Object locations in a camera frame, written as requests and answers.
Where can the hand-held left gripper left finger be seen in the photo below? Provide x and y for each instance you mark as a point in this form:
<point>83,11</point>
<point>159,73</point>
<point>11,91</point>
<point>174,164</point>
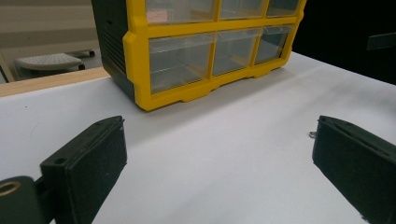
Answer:
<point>90,161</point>

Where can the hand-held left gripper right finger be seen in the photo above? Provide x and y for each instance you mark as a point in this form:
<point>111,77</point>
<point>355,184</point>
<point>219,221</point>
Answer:
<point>358,168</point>

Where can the small metal part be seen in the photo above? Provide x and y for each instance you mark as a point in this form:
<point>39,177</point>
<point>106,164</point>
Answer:
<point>312,134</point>

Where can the wooden board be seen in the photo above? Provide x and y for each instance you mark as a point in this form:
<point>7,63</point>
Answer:
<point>46,82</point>

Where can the yellow and black drawer cabinet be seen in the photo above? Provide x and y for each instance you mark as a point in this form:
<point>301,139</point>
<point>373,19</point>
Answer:
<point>138,71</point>

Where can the grey wheeled platform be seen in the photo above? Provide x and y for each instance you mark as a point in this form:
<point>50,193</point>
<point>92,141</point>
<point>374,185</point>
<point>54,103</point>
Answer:
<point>48,61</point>

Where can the set of clear plastic drawers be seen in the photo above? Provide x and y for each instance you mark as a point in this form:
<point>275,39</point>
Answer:
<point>179,62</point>

